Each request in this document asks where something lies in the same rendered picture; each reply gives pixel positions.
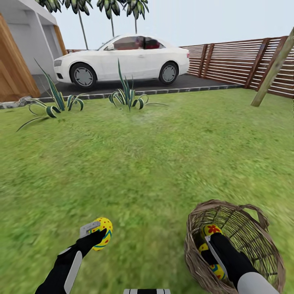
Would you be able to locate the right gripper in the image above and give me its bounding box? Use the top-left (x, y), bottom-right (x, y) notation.
top-left (201, 249), bottom-right (218, 265)

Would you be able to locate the easter egg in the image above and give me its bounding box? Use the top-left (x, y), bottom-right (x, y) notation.
top-left (89, 218), bottom-right (113, 251)
top-left (198, 243), bottom-right (227, 280)
top-left (200, 225), bottom-right (223, 244)

